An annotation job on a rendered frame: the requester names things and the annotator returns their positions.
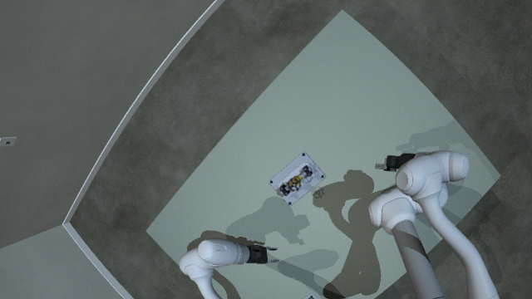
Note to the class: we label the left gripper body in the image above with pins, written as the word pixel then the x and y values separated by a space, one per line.
pixel 250 253

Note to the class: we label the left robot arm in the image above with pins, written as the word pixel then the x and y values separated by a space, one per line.
pixel 214 252

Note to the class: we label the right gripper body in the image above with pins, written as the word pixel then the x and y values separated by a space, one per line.
pixel 397 161

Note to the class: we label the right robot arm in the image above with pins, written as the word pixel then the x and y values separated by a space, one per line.
pixel 419 181

